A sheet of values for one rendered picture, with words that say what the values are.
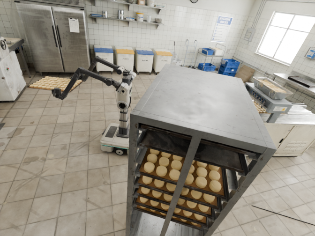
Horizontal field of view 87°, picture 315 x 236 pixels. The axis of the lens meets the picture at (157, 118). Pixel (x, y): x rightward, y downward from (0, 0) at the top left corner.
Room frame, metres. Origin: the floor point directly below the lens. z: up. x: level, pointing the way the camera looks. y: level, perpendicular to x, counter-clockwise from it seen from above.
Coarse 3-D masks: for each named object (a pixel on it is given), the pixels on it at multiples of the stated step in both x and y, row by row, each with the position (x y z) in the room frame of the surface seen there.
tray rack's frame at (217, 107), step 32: (160, 96) 0.62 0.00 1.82; (192, 96) 0.67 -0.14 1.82; (224, 96) 0.72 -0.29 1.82; (192, 128) 0.44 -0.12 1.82; (224, 128) 0.47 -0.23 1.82; (256, 128) 0.50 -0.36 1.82; (128, 160) 0.47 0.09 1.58; (192, 160) 0.44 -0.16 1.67; (128, 192) 0.47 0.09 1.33; (128, 224) 0.46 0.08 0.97; (160, 224) 0.84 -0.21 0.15
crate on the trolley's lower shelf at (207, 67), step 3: (201, 63) 6.66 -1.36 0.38; (207, 63) 6.81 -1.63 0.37; (210, 63) 6.84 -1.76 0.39; (198, 66) 6.58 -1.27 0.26; (201, 66) 6.44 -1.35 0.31; (204, 66) 6.29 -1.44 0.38; (207, 66) 6.35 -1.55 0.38; (210, 66) 6.43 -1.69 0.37; (213, 66) 6.50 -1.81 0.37; (201, 69) 6.42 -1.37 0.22; (204, 69) 6.31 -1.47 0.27; (207, 69) 6.38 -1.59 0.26; (210, 69) 6.45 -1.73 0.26; (213, 69) 6.53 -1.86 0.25
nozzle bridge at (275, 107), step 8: (248, 88) 2.83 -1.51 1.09; (256, 88) 2.64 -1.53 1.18; (264, 96) 2.36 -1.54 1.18; (264, 104) 2.37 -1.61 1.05; (272, 104) 2.17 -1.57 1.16; (280, 104) 2.19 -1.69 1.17; (288, 104) 2.22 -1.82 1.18; (272, 112) 2.18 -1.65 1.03; (280, 112) 2.21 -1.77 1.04; (272, 120) 2.20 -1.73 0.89
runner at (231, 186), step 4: (228, 172) 0.48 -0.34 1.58; (232, 172) 0.49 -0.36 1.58; (236, 172) 0.47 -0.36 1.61; (228, 176) 0.46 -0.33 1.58; (232, 176) 0.47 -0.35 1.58; (236, 176) 0.45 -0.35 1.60; (228, 180) 0.44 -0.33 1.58; (232, 180) 0.45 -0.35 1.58; (236, 180) 0.43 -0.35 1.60; (228, 184) 0.42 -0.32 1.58; (232, 184) 0.43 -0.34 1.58; (236, 184) 0.42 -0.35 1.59; (232, 188) 0.41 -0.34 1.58; (236, 188) 0.40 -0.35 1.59
